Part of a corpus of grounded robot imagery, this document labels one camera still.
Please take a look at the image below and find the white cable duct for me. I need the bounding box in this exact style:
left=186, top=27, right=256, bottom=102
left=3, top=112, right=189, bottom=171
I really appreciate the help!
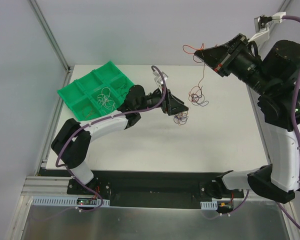
left=32, top=196, right=110, bottom=208
left=200, top=200, right=218, bottom=211

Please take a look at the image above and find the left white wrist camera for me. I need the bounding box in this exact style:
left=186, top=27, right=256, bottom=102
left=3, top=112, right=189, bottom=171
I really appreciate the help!
left=152, top=71, right=169, bottom=93

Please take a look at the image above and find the blue wire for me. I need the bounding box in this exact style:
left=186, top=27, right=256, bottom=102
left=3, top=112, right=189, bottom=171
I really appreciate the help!
left=189, top=93, right=210, bottom=107

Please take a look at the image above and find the black wire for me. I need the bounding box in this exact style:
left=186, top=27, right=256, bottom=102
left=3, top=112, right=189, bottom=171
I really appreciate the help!
left=116, top=81, right=131, bottom=100

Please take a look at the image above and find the left white cable duct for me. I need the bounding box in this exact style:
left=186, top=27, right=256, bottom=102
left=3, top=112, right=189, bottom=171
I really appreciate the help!
left=32, top=196, right=110, bottom=208

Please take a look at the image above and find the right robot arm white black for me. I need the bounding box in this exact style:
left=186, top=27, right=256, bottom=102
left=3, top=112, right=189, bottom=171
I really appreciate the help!
left=194, top=34, right=300, bottom=204

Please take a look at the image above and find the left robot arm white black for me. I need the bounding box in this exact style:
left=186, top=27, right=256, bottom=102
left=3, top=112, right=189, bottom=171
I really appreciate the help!
left=51, top=85, right=189, bottom=195

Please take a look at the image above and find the green compartment tray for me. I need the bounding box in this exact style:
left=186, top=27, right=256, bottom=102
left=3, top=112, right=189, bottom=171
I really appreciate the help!
left=57, top=61, right=135, bottom=121

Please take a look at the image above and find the left aluminium frame post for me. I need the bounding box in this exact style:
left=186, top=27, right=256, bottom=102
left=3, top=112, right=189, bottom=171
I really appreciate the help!
left=28, top=0, right=72, bottom=73

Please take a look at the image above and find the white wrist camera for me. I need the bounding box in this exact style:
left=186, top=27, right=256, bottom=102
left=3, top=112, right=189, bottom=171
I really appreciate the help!
left=152, top=71, right=169, bottom=93
left=248, top=12, right=286, bottom=46

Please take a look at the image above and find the aluminium frame post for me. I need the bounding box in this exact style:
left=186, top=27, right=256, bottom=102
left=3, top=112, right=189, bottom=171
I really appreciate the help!
left=28, top=0, right=72, bottom=73
left=276, top=0, right=294, bottom=14

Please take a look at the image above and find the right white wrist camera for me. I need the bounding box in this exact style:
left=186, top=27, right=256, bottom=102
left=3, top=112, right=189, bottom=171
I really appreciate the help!
left=248, top=12, right=286, bottom=46

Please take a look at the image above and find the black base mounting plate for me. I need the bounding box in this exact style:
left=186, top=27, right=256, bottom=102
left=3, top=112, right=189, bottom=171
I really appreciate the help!
left=66, top=169, right=251, bottom=207

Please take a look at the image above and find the right white cable duct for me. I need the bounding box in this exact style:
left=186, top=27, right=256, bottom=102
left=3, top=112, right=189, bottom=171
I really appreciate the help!
left=200, top=200, right=218, bottom=211

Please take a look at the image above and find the white wire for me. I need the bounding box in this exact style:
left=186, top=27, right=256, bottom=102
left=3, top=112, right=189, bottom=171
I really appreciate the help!
left=96, top=86, right=117, bottom=115

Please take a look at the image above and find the right aluminium frame post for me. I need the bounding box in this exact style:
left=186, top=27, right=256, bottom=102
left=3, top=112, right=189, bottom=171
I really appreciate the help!
left=276, top=0, right=294, bottom=14

